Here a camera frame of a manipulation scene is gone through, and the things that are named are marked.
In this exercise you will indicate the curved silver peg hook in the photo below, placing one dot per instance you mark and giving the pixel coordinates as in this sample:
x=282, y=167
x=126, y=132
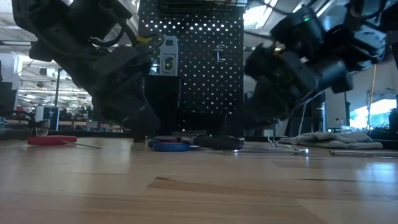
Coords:
x=275, y=144

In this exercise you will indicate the silver metal rod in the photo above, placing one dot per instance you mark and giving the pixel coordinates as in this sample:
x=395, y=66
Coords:
x=363, y=153

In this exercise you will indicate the blue orange scissors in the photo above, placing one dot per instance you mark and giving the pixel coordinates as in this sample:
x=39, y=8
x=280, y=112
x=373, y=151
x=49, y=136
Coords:
x=171, y=147

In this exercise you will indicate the white framed panel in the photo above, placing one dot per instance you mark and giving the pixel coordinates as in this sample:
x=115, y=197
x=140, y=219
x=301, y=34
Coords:
x=337, y=112

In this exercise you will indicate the grey folded cloth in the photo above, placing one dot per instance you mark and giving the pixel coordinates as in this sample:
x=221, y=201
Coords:
x=342, y=140

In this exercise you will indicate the tall black tower fan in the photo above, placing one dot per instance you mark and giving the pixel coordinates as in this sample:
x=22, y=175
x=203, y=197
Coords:
x=318, y=121

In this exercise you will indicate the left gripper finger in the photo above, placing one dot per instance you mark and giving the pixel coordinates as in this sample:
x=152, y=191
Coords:
x=143, y=119

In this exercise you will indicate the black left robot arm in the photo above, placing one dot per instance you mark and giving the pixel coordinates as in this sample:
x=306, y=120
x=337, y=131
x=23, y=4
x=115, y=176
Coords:
x=62, y=31

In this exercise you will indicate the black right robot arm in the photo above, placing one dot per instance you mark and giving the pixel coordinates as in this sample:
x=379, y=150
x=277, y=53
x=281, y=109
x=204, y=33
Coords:
x=367, y=37

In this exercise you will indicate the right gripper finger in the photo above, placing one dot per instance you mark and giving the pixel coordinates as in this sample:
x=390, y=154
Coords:
x=267, y=87

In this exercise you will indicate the silver combination wrench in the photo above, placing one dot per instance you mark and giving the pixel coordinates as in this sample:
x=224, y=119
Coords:
x=301, y=152

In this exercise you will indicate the tall black plastic bin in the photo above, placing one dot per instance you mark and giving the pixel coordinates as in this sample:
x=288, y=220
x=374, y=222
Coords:
x=163, y=105

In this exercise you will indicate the silver double peg hook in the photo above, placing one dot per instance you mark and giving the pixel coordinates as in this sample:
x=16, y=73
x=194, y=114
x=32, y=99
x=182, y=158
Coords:
x=219, y=53

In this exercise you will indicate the short black plastic bin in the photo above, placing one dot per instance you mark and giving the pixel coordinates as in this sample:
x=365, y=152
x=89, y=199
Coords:
x=205, y=124

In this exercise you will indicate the small grey spirit level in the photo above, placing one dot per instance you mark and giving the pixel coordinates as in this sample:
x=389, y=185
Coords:
x=168, y=49

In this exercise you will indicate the black metal pegboard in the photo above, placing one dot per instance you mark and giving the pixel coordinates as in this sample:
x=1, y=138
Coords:
x=211, y=93

